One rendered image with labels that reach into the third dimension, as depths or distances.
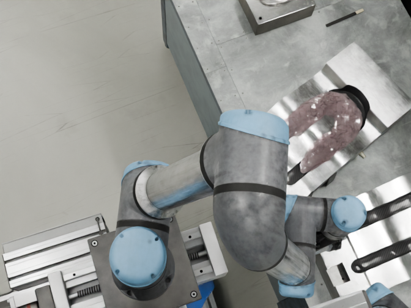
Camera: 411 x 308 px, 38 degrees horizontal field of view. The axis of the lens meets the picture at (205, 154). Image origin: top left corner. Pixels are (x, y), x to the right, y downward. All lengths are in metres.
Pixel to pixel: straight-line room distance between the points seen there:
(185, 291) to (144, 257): 0.25
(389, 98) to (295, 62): 0.32
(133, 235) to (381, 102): 0.89
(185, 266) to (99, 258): 0.21
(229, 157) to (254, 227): 0.12
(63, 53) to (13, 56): 0.23
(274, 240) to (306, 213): 0.38
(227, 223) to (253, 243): 0.05
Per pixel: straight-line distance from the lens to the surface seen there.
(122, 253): 1.27
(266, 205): 0.91
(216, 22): 1.98
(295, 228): 1.31
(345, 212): 1.32
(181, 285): 1.48
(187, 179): 1.09
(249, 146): 0.93
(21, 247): 1.64
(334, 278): 1.71
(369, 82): 1.85
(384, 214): 1.76
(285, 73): 1.92
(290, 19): 1.98
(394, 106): 1.84
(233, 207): 0.91
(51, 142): 2.71
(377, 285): 1.31
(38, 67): 2.86
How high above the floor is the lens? 2.51
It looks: 72 degrees down
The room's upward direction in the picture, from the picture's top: 7 degrees clockwise
